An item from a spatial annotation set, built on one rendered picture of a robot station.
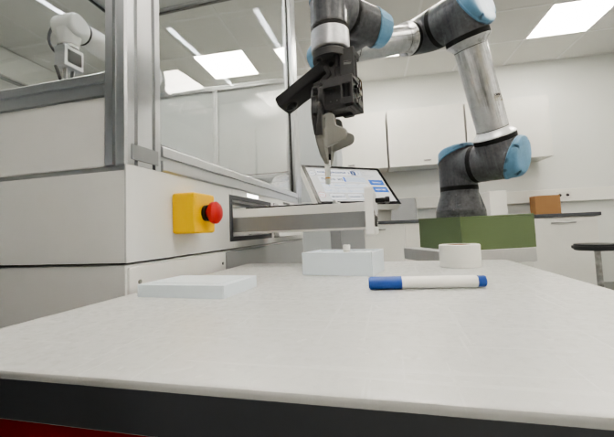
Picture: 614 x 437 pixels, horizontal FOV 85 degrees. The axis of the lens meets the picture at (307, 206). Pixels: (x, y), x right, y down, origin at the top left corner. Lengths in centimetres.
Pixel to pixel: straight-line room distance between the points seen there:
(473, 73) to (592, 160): 426
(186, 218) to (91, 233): 14
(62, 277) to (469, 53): 104
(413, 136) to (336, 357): 416
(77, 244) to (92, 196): 8
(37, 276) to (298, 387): 55
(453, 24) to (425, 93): 383
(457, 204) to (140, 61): 92
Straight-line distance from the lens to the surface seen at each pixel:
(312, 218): 77
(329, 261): 57
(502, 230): 114
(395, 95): 486
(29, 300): 69
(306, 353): 23
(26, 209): 69
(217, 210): 62
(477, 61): 109
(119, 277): 57
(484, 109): 109
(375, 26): 80
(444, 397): 18
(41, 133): 69
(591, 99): 545
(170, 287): 46
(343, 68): 68
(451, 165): 116
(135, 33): 65
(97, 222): 59
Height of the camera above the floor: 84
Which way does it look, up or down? 4 degrees up
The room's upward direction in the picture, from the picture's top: 2 degrees counter-clockwise
